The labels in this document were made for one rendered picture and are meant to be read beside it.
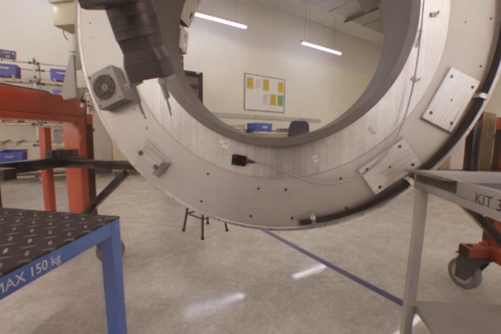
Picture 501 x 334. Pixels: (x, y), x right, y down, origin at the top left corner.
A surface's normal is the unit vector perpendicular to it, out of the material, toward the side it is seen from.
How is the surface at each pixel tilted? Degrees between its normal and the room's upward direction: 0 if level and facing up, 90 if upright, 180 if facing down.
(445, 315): 0
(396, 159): 90
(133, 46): 122
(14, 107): 90
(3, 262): 0
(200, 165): 90
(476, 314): 0
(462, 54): 90
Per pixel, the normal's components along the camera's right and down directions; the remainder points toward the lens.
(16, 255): 0.01, -0.99
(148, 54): -0.14, 0.45
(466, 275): -0.97, 0.01
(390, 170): -0.13, 0.11
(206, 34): 0.53, 0.11
